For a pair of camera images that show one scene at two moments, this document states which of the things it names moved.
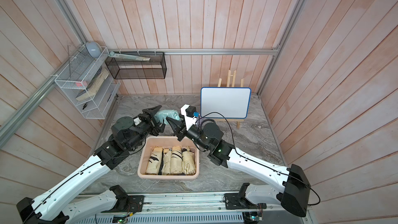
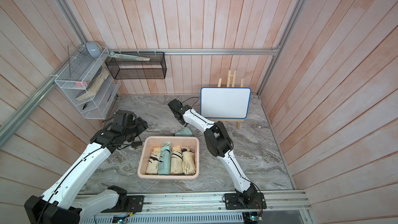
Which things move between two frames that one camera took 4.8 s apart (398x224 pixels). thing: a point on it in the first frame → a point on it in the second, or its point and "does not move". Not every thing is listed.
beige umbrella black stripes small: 188,162 does not move
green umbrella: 161,115 → 164,162
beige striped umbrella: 176,160 does not move
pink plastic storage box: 150,141 does not move
